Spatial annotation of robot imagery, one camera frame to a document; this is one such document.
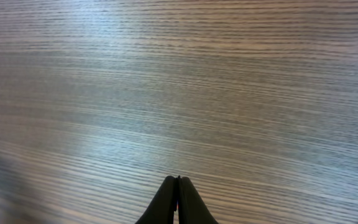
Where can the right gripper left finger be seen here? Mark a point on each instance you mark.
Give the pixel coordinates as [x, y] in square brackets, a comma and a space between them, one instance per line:
[163, 205]

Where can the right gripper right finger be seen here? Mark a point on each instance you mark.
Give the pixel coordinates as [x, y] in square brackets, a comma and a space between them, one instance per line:
[191, 208]

